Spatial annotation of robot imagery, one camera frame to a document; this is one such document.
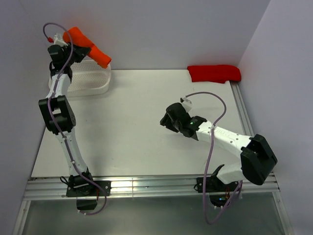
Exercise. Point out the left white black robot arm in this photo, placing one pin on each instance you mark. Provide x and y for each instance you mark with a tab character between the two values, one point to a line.
57	113

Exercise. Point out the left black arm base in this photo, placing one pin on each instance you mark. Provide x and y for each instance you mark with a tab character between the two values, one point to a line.
87	196

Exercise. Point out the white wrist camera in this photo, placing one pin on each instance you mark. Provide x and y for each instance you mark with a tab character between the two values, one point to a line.
186	103
57	40

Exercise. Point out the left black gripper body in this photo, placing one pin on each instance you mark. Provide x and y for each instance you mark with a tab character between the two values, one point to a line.
77	56

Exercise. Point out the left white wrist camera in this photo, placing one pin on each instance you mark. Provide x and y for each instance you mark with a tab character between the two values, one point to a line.
57	40

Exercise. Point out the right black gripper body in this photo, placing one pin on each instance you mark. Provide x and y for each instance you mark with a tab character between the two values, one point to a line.
174	126

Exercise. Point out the red rolled t-shirt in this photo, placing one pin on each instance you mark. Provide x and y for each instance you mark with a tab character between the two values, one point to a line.
214	73

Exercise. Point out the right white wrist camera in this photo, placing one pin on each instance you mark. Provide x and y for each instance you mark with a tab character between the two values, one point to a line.
186	103

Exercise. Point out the orange t-shirt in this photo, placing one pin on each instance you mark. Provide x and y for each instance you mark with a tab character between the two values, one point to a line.
79	39

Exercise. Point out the aluminium right side rail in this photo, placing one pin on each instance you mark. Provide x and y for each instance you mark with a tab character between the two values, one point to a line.
241	109

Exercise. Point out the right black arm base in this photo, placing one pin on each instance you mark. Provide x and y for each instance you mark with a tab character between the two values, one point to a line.
217	193

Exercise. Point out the white perforated plastic basket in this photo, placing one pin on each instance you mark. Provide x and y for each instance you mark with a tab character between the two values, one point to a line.
89	78

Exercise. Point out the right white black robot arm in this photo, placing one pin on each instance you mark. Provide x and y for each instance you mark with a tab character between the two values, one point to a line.
256	158

